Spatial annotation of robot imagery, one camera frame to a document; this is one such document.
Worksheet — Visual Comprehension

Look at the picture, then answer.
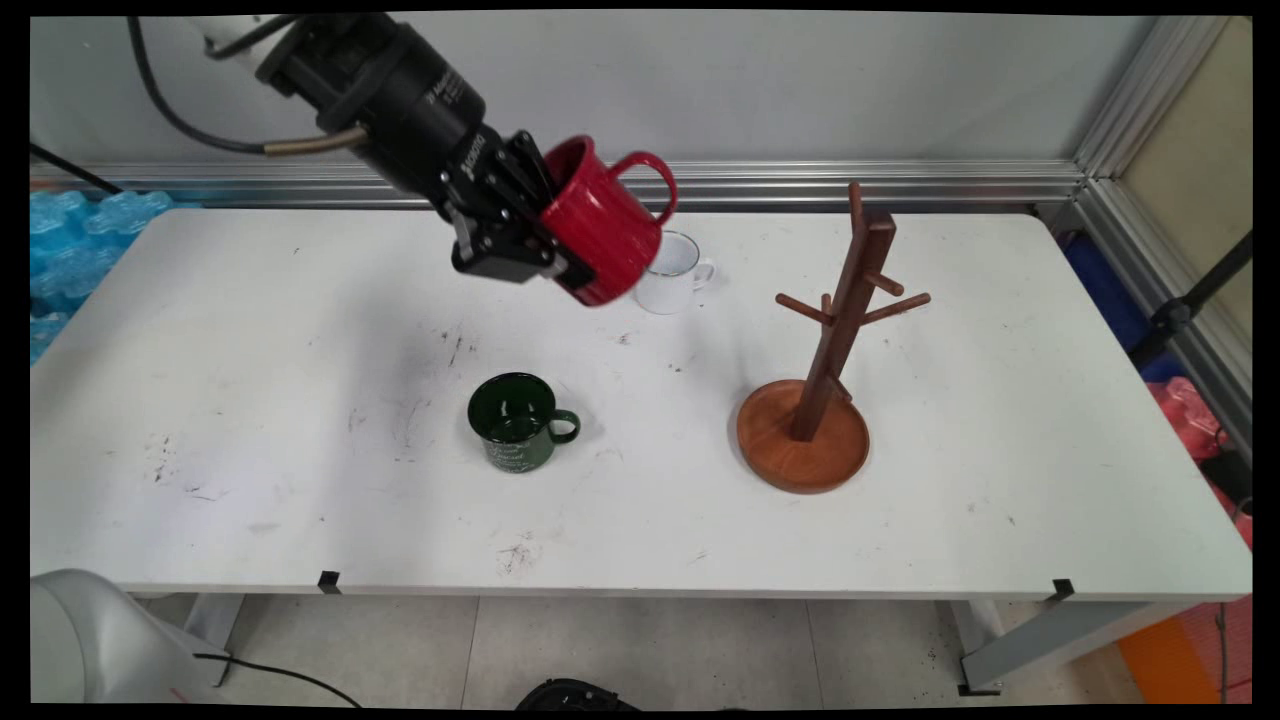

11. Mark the short aluminium frame rail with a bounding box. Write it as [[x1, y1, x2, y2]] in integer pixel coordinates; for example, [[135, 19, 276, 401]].
[[1075, 178, 1253, 463]]

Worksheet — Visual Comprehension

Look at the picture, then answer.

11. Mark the red ceramic mug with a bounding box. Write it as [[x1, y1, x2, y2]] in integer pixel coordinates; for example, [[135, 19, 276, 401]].
[[538, 134, 680, 308]]

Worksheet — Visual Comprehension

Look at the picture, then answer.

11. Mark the long aluminium frame rail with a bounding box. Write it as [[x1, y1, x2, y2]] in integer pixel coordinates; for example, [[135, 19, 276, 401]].
[[30, 158, 1089, 213]]

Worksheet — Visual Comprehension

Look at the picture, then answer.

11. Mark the dark green enamel mug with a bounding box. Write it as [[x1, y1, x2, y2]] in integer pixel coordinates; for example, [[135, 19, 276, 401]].
[[466, 371, 582, 475]]

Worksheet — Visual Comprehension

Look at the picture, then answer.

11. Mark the long grey table leg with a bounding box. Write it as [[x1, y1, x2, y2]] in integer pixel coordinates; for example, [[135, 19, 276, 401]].
[[938, 598, 1193, 698]]

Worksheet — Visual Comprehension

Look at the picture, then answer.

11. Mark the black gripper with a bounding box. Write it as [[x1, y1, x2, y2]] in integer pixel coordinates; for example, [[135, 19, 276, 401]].
[[436, 125, 598, 292]]

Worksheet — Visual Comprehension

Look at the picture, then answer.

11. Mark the wooden mug tree stand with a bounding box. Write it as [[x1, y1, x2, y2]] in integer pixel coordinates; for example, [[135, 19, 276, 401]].
[[736, 181, 933, 495]]

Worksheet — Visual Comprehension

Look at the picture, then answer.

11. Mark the black stand pole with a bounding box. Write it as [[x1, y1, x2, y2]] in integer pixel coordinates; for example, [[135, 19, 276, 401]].
[[1128, 230, 1253, 369]]

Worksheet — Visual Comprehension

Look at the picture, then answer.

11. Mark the dark blue foam pad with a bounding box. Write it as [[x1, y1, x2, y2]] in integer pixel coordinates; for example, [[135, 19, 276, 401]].
[[1062, 232, 1183, 383]]

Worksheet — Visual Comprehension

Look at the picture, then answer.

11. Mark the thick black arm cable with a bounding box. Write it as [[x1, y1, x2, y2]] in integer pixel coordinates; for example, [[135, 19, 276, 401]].
[[30, 142, 124, 196]]

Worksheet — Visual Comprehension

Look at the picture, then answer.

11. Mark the small black adapter box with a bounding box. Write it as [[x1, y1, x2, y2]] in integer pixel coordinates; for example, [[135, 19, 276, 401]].
[[1198, 450, 1253, 511]]

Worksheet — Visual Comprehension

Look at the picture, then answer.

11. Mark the aluminium frame corner post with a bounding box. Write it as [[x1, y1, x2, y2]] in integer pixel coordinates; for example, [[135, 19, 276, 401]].
[[1072, 15, 1233, 183]]

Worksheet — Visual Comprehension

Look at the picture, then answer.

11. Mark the black electronic floor equipment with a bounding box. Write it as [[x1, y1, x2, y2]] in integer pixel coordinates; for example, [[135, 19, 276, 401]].
[[514, 677, 643, 711]]

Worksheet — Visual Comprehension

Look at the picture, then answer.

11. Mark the white enamel mug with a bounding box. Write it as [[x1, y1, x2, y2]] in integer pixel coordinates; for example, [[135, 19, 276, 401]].
[[634, 230, 717, 317]]

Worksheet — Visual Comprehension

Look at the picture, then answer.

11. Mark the orange plastic object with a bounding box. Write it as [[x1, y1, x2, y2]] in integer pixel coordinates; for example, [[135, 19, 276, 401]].
[[1115, 596, 1253, 707]]

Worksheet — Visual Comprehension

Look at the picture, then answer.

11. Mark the black floor cable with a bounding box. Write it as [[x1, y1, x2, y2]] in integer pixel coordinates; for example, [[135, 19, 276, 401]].
[[193, 651, 359, 708]]

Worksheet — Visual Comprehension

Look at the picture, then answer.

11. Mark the light blue bubble foam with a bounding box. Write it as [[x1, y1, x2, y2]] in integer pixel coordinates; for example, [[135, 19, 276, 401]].
[[30, 189, 201, 367]]

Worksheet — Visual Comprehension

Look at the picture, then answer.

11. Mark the short grey table leg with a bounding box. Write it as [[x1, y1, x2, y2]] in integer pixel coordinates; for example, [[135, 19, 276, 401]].
[[183, 594, 247, 689]]

